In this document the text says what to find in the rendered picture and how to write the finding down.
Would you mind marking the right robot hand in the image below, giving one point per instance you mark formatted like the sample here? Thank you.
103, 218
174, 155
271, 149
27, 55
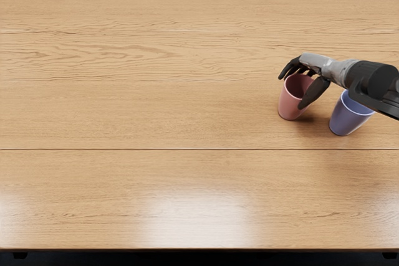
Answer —
315, 62

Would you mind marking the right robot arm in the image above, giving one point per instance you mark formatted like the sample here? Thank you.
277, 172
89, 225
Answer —
375, 83

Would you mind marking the pink cup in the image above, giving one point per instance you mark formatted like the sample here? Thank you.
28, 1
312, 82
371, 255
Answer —
290, 101

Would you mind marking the lavender blue cup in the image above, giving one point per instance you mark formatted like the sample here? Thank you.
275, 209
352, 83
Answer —
344, 118

